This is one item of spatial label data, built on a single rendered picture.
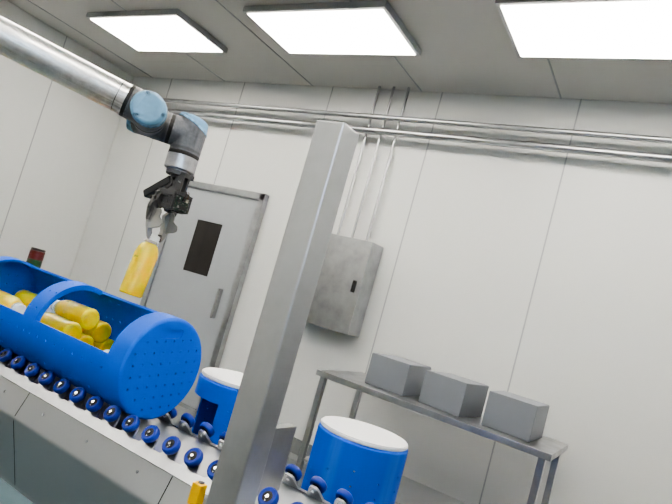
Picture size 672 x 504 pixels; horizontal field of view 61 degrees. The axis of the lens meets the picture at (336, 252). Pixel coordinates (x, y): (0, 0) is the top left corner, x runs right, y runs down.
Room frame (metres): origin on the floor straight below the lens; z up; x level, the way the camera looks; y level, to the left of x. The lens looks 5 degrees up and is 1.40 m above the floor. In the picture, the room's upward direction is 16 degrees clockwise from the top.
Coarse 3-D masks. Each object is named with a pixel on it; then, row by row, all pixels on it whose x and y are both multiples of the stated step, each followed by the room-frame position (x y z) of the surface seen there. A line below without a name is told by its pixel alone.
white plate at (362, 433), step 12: (324, 420) 1.78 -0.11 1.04; (336, 420) 1.83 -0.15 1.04; (348, 420) 1.88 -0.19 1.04; (336, 432) 1.68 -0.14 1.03; (348, 432) 1.71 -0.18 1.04; (360, 432) 1.75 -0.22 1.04; (372, 432) 1.80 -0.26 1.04; (384, 432) 1.85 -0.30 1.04; (360, 444) 1.65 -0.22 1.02; (372, 444) 1.65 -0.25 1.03; (384, 444) 1.68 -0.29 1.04; (396, 444) 1.73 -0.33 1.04
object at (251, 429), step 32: (320, 128) 0.99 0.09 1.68; (320, 160) 0.98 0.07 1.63; (320, 192) 0.97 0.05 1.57; (288, 224) 0.99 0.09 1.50; (320, 224) 0.98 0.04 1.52; (288, 256) 0.98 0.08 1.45; (320, 256) 1.00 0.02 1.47; (288, 288) 0.97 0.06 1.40; (288, 320) 0.97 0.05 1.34; (256, 352) 0.99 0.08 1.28; (288, 352) 0.99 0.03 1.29; (256, 384) 0.98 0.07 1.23; (288, 384) 1.01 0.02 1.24; (256, 416) 0.97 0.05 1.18; (224, 448) 0.99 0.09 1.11; (256, 448) 0.98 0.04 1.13; (224, 480) 0.98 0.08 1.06; (256, 480) 1.00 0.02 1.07
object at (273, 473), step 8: (280, 424) 1.38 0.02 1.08; (288, 424) 1.40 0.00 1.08; (280, 432) 1.35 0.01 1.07; (288, 432) 1.38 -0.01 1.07; (280, 440) 1.35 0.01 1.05; (288, 440) 1.38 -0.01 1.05; (272, 448) 1.33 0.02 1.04; (280, 448) 1.36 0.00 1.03; (288, 448) 1.39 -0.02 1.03; (272, 456) 1.34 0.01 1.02; (280, 456) 1.37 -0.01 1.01; (272, 464) 1.35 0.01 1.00; (280, 464) 1.38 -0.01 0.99; (264, 472) 1.33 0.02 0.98; (272, 472) 1.36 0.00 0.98; (280, 472) 1.39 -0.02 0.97; (264, 480) 1.34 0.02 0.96; (272, 480) 1.37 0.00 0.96; (280, 480) 1.40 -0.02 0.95
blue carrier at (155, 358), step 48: (0, 288) 2.03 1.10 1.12; (48, 288) 1.74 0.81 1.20; (96, 288) 1.82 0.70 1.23; (0, 336) 1.79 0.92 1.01; (48, 336) 1.63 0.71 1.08; (144, 336) 1.50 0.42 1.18; (192, 336) 1.64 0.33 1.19; (96, 384) 1.53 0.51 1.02; (144, 384) 1.54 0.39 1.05; (192, 384) 1.69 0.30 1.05
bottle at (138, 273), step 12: (144, 240) 1.66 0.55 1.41; (144, 252) 1.63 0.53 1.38; (156, 252) 1.66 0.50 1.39; (132, 264) 1.63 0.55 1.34; (144, 264) 1.63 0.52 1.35; (132, 276) 1.63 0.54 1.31; (144, 276) 1.64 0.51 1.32; (120, 288) 1.63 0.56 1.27; (132, 288) 1.62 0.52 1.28; (144, 288) 1.65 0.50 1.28
